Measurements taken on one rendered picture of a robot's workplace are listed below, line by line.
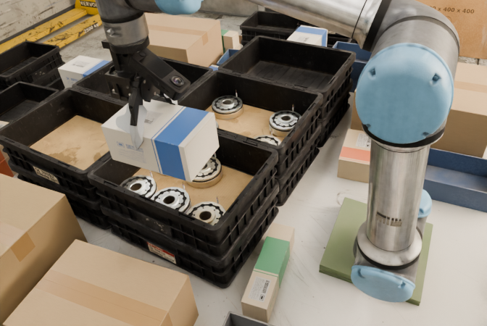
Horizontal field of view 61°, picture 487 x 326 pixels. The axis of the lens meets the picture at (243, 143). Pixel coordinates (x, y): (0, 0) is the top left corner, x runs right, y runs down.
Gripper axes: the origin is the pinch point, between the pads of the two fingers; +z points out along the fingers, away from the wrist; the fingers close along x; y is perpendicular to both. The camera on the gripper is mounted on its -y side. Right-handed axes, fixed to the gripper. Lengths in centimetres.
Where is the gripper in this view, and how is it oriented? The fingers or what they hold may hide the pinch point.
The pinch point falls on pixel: (160, 130)
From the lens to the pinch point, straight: 88.5
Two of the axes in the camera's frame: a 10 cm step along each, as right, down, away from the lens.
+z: 0.8, 7.8, 6.2
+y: -9.0, -2.1, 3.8
